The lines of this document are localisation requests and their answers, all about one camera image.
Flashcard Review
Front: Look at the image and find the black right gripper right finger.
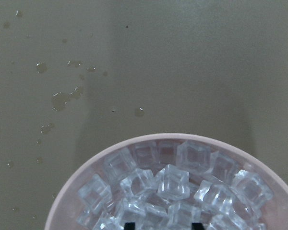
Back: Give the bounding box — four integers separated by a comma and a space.
191, 222, 204, 230

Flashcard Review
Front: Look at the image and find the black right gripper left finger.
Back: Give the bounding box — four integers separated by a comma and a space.
124, 222, 135, 230

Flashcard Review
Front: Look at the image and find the clear ice cubes pile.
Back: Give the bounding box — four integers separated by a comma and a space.
76, 140, 274, 230

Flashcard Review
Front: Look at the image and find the pink bowl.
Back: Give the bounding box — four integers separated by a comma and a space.
45, 133, 288, 230

